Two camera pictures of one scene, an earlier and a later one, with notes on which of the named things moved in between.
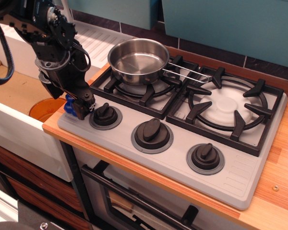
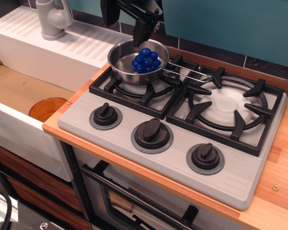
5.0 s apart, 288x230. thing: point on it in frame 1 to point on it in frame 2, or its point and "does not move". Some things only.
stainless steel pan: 138,62 does not move
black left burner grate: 157,99 does not move
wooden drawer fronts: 57,201 does not move
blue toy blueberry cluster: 68,107 to 146,61
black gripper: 67,69 to 147,11
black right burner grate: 232,109 does not move
